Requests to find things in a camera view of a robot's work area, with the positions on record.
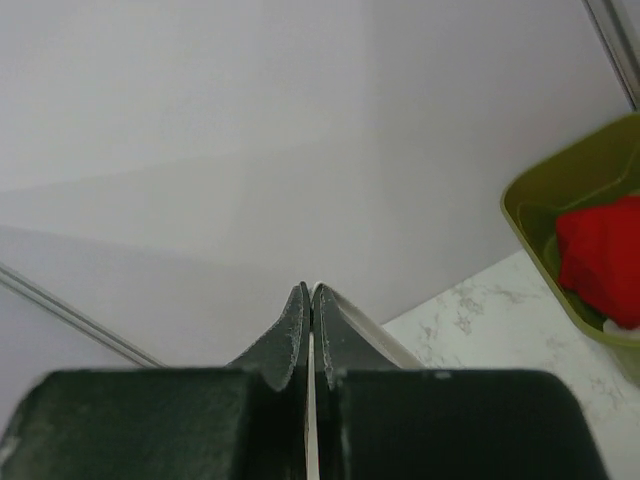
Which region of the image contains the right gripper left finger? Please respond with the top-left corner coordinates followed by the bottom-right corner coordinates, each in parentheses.
top-left (1, 284), bottom-right (310, 479)

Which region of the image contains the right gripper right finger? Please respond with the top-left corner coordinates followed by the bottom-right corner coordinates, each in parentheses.
top-left (310, 283), bottom-right (611, 480)

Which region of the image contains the white and green t shirt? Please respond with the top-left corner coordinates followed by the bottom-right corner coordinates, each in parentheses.
top-left (305, 282), bottom-right (423, 479)

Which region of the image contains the white garment in bin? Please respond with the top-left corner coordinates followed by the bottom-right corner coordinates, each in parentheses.
top-left (603, 319), bottom-right (640, 338)

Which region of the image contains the red t shirt in bin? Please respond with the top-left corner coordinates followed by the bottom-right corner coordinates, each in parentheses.
top-left (555, 195), bottom-right (639, 328)

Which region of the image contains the olive green plastic bin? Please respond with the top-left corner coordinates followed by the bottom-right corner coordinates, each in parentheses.
top-left (501, 113), bottom-right (639, 384)

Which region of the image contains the right aluminium frame post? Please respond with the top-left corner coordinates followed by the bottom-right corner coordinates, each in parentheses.
top-left (583, 0), bottom-right (639, 111)

